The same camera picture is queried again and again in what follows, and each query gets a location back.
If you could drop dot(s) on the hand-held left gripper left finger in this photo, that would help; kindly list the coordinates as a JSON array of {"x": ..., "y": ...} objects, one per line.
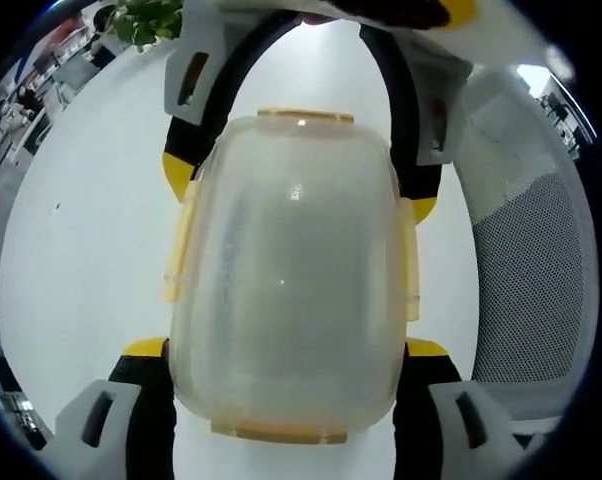
[{"x": 141, "y": 425}]

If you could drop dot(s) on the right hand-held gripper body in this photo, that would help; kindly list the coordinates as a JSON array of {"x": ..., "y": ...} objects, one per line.
[{"x": 381, "y": 12}]

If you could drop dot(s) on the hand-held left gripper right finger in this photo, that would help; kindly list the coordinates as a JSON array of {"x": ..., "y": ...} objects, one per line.
[{"x": 421, "y": 430}]

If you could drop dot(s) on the clear box with plastic buckles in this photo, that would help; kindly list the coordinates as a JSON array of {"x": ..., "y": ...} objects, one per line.
[{"x": 291, "y": 250}]

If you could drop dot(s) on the green leafy plant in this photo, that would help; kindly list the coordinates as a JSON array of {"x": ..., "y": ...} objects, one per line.
[{"x": 146, "y": 22}]

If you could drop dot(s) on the grey mesh office chair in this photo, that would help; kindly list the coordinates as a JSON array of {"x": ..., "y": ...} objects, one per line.
[{"x": 526, "y": 280}]

